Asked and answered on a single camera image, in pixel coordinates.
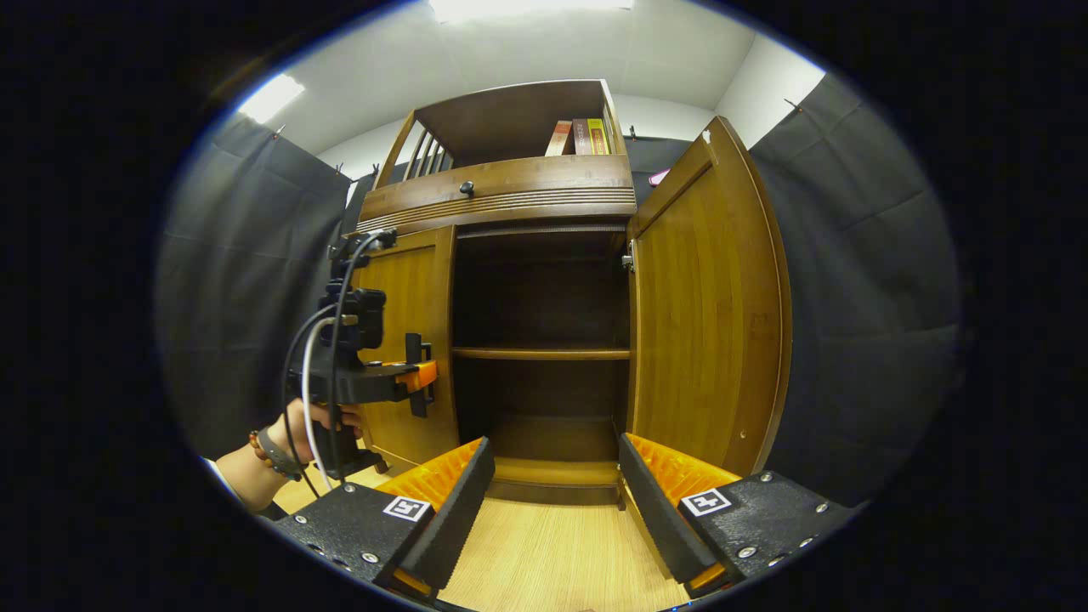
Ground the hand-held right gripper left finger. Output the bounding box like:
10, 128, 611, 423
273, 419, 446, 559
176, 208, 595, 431
274, 436, 496, 604

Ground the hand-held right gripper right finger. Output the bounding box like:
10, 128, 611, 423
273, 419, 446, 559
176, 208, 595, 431
618, 432, 858, 596

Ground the black door handle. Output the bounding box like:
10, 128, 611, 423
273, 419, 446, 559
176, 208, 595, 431
405, 332, 435, 418

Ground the wooden shoe cabinet door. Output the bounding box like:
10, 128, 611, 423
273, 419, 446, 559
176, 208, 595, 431
353, 225, 462, 468
626, 116, 793, 479

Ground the wooden double-door shoe cabinet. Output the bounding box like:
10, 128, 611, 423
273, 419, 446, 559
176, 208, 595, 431
353, 79, 638, 508

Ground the wooden cabinet inner shelf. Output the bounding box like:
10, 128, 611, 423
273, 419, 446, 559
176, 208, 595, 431
450, 346, 634, 361

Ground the wooden cabinet drawer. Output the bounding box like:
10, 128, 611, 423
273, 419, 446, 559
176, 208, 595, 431
357, 155, 638, 237

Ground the dark wristband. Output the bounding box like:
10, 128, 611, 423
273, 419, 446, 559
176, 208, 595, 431
257, 427, 305, 482

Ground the small ceiling light panel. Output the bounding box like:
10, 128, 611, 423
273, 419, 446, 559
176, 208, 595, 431
236, 73, 305, 125

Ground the black backdrop cloth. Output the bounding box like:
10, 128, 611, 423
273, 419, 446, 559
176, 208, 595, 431
157, 72, 961, 507

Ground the large ceiling light panel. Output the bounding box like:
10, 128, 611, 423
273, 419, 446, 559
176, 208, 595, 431
429, 0, 634, 24

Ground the white cable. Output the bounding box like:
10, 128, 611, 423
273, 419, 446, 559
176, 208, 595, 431
302, 316, 341, 468

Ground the black cable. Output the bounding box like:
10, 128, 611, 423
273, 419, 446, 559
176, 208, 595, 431
280, 231, 383, 502

